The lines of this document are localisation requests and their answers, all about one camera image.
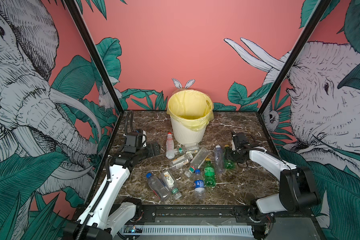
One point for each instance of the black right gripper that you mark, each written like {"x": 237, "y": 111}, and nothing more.
{"x": 229, "y": 156}

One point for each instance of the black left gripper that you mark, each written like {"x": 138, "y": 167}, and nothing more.
{"x": 151, "y": 152}

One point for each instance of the green Sprite bottle Chinese label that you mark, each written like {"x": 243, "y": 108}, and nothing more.
{"x": 228, "y": 164}

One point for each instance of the clear bottle blue cap bird label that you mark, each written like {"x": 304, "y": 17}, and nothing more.
{"x": 158, "y": 187}

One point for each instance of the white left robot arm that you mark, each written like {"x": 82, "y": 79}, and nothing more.
{"x": 97, "y": 222}

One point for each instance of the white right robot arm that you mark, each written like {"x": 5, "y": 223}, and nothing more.
{"x": 297, "y": 187}

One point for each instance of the white ribbed trash bin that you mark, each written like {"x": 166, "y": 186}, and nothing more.
{"x": 184, "y": 135}

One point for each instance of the yellow plastic bin liner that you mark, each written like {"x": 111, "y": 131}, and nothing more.
{"x": 192, "y": 109}

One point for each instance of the clear tall bottle barcode label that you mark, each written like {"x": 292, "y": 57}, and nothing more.
{"x": 219, "y": 160}

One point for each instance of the clear bottle green cap lying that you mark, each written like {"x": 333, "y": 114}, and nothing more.
{"x": 171, "y": 184}

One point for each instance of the white opaque bottle red cap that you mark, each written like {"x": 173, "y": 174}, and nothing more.
{"x": 170, "y": 149}

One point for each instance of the small green Sprite bottle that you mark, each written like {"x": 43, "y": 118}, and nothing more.
{"x": 209, "y": 173}

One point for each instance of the clear bottle sunflower label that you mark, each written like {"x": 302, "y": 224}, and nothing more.
{"x": 197, "y": 161}

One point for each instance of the clear bottle green band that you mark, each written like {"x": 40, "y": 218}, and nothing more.
{"x": 188, "y": 148}

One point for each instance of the small clear bottle blue cap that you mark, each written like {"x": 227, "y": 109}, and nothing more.
{"x": 199, "y": 185}

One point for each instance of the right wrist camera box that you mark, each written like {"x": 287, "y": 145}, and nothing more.
{"x": 239, "y": 140}

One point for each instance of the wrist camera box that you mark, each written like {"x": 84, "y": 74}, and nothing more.
{"x": 134, "y": 141}
{"x": 239, "y": 140}

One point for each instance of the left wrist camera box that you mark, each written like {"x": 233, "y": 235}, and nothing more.
{"x": 134, "y": 141}

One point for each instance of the black front rail base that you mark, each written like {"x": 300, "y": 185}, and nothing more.
{"x": 176, "y": 215}

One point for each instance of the white ribbed cable duct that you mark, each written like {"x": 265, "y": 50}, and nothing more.
{"x": 155, "y": 230}

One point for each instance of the black frame post left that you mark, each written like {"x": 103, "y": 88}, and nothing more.
{"x": 76, "y": 15}

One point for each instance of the black frame post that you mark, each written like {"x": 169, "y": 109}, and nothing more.
{"x": 76, "y": 15}
{"x": 313, "y": 20}

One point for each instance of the black frame post right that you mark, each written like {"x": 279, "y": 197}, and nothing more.
{"x": 313, "y": 20}

